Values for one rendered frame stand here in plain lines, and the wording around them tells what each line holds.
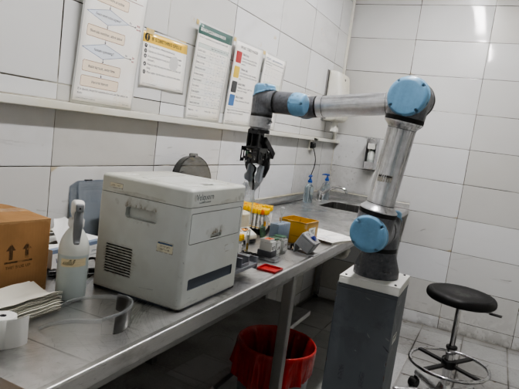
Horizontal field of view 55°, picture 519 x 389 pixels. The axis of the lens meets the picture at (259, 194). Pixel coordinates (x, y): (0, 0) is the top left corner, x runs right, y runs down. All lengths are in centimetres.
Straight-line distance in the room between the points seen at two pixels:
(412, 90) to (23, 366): 117
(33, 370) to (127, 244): 44
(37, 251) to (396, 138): 102
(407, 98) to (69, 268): 101
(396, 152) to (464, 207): 256
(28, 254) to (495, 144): 338
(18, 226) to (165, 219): 33
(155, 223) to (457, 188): 309
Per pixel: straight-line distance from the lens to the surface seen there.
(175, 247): 121
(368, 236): 154
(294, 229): 214
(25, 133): 164
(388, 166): 154
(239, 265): 153
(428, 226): 410
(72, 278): 126
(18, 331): 106
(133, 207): 127
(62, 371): 98
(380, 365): 175
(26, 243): 130
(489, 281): 413
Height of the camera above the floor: 133
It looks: 7 degrees down
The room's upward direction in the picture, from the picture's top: 8 degrees clockwise
